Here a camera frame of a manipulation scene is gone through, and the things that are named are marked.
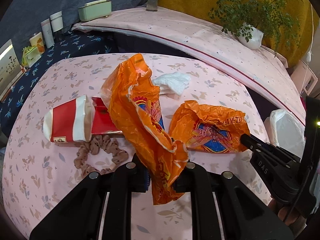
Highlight orange plastic bag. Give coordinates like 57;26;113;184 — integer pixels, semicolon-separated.
100;54;189;205
169;100;250;153

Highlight pink dotted scrunchie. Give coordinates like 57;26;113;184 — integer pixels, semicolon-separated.
74;135;129;178

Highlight white tissue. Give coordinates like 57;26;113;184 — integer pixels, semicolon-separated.
152;72;191;96

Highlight trash bin with white liner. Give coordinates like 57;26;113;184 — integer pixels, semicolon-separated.
264;109;305;158

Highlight pink appliance with display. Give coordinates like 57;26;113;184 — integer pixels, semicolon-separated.
290;60;318;96

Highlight pink rabbit print tablecloth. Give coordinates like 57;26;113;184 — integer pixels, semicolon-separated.
2;54;268;239

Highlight pink dotted bench cover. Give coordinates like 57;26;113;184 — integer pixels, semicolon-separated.
72;7;306;124

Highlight white pot green plant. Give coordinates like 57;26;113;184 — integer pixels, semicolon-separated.
208;0;300;51

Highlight navy leaf print cloth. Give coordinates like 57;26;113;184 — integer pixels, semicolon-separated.
0;29;121;136

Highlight small green white box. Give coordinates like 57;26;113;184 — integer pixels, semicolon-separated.
22;46;41;68

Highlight white gold card box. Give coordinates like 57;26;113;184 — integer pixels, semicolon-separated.
0;39;25;102

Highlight mint green storage box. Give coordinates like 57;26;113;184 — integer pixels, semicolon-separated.
78;0;112;22

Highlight small orange print box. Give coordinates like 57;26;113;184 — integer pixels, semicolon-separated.
29;32;45;55

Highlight white cylindrical jar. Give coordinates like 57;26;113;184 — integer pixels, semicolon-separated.
49;11;63;33

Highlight white tall bottle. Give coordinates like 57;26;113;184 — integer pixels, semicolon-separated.
41;18;54;48

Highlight white cord with switch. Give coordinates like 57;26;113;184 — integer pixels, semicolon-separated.
299;2;316;95

